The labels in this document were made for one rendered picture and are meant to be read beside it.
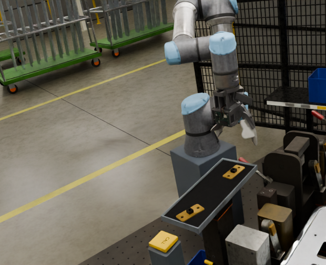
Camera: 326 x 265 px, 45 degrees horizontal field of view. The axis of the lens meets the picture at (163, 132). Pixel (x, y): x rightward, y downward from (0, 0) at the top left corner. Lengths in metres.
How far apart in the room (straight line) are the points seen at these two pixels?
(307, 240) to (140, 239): 0.84
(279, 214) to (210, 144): 0.45
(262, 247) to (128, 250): 0.84
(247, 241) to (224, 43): 0.56
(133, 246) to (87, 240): 1.33
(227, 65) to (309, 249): 0.60
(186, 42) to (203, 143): 0.49
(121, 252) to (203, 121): 0.71
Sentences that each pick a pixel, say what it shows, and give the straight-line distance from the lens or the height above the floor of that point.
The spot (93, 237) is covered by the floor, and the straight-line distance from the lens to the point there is 3.17.
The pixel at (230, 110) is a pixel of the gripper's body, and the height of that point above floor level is 1.41.
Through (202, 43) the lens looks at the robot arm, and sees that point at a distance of 1.26.
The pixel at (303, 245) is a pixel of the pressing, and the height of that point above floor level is 1.00.
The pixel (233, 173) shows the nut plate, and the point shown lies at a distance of 1.36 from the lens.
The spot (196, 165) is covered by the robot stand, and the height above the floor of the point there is 1.10.
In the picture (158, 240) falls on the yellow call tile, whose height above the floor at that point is 1.16.
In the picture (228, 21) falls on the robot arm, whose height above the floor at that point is 1.59.
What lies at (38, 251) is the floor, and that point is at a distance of 3.27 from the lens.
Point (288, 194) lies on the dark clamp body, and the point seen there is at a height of 1.08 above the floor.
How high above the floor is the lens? 1.88
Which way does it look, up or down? 25 degrees down
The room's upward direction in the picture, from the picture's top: 11 degrees counter-clockwise
